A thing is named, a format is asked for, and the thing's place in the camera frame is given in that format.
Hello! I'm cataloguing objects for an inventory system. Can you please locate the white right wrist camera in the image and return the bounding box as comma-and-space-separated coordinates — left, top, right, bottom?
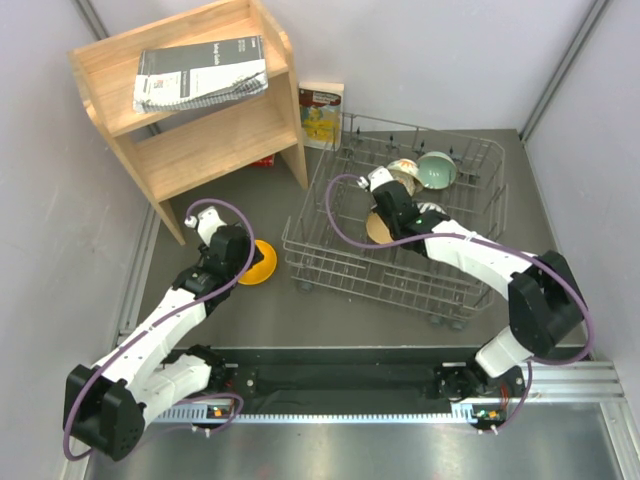
356, 167, 394, 192

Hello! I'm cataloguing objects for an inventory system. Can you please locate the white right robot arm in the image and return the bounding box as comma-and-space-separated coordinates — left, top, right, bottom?
371, 180, 585, 396

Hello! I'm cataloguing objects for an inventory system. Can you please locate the grey wire dish rack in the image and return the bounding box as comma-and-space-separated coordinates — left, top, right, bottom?
282, 113, 508, 330

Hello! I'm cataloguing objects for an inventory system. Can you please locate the yellow plastic bowl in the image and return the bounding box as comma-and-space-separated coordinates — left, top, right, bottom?
239, 239, 278, 286

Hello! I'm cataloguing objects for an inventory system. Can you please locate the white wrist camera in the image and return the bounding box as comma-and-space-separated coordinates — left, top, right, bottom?
356, 167, 394, 192
184, 207, 225, 247

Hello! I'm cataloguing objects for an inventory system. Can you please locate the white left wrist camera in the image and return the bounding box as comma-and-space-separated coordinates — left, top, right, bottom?
184, 207, 225, 247

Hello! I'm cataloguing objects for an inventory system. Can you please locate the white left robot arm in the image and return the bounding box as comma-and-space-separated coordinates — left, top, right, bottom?
63, 224, 262, 461

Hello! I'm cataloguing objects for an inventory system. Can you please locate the aluminium rail with cable duct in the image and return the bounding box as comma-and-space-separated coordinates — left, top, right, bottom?
87, 359, 627, 426

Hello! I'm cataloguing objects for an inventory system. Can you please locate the beige bird-pattern bowl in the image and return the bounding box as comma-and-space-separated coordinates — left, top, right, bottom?
365, 212, 393, 245

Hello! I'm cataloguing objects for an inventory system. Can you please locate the pale green ceramic bowl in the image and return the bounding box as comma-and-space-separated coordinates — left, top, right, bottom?
416, 151, 458, 190

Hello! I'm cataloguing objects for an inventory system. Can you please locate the wooden two-tier shelf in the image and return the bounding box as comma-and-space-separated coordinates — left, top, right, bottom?
68, 1, 309, 244

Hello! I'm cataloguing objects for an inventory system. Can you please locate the colourful paperback book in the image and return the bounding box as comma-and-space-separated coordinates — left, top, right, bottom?
298, 82, 345, 150

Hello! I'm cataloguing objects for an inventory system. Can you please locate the black-white striped bowl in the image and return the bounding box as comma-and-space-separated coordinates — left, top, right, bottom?
416, 202, 446, 214

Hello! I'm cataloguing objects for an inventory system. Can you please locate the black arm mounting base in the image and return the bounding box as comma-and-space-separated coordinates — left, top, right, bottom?
186, 345, 525, 416

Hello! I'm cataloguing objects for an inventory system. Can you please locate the floral patterned ceramic bowl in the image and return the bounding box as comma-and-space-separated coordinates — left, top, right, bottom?
396, 172, 424, 197

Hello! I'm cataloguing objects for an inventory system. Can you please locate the small red object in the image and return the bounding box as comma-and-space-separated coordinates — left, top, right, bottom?
252, 154, 275, 168

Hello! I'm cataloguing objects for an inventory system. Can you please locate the grey spiral-bound manual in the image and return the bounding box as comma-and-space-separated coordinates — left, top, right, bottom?
133, 35, 268, 114

